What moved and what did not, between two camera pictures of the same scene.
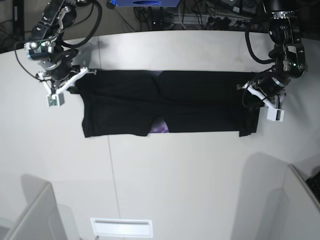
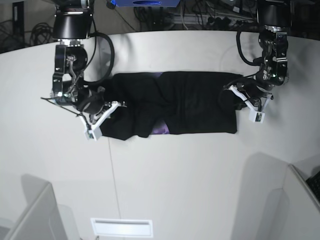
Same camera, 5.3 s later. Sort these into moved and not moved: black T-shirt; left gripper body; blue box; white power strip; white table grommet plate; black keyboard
Moved: left gripper body; black T-shirt
Not moved: white power strip; white table grommet plate; black keyboard; blue box
